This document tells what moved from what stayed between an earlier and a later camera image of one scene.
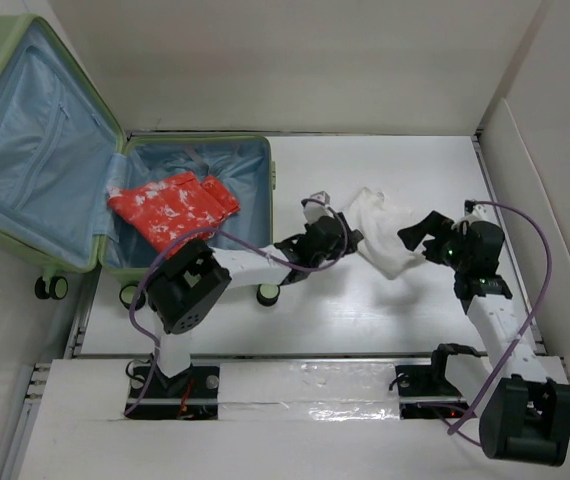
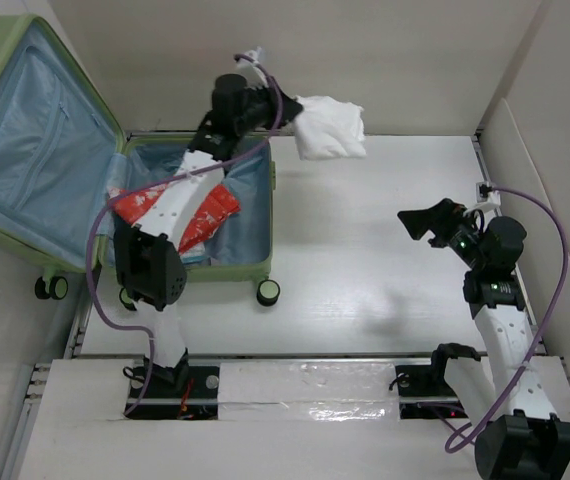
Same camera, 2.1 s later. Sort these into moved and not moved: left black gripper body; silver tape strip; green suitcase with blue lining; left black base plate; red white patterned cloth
Moved: left black gripper body
Not moved: green suitcase with blue lining; left black base plate; red white patterned cloth; silver tape strip
